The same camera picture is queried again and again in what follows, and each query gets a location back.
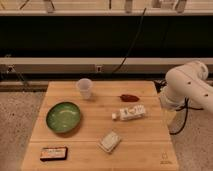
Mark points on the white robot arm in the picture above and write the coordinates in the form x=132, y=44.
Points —
x=187, y=81

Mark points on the green ceramic bowl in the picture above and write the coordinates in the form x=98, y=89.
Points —
x=63, y=117

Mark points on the clear plastic cup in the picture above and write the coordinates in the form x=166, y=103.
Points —
x=84, y=86

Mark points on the red chili pepper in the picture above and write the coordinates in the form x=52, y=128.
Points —
x=129, y=98

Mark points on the white small carton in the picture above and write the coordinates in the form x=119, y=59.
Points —
x=129, y=113

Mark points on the wooden table board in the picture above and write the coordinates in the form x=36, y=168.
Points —
x=146, y=144

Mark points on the dark rectangular tin box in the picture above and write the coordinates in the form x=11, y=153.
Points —
x=53, y=153

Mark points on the white wall outlet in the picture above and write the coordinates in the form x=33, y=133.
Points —
x=99, y=69

